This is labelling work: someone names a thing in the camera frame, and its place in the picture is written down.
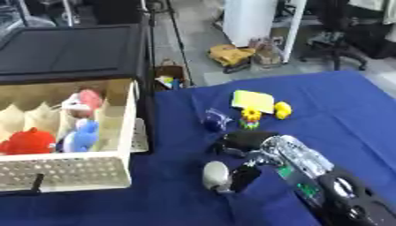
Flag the pink and white soft toy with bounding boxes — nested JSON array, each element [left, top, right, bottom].
[[60, 88, 105, 119]]

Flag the white board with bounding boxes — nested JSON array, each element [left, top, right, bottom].
[[221, 0, 309, 64]]

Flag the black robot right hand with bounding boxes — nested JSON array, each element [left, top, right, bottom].
[[207, 130, 284, 194]]

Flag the black office chair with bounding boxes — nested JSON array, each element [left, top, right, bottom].
[[300, 0, 371, 72]]

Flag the yellow-green flat sponge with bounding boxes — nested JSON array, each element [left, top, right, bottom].
[[229, 89, 278, 115]]

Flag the blue soft toy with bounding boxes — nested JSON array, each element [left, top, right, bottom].
[[62, 118, 101, 154]]

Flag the red soft toy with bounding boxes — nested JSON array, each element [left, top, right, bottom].
[[0, 126, 57, 156]]

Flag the black tripod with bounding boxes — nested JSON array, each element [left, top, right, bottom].
[[137, 0, 197, 88]]

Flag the sunflower toy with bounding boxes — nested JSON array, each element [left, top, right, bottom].
[[238, 107, 265, 131]]

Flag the yellow bag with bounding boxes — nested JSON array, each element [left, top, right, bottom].
[[207, 43, 257, 75]]

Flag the brown bag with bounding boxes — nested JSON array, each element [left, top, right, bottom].
[[248, 36, 285, 68]]

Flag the brown cardboard box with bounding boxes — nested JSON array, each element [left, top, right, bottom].
[[153, 57, 189, 92]]

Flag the grey oval object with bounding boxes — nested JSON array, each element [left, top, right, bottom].
[[201, 160, 232, 192]]

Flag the yellow toy duck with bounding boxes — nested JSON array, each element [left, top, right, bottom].
[[272, 101, 294, 121]]

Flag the blue clear-wrapped object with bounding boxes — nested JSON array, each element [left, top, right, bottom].
[[201, 108, 235, 133]]

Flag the pale compartment drawer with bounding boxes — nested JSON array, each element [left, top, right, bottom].
[[0, 79, 152, 194]]

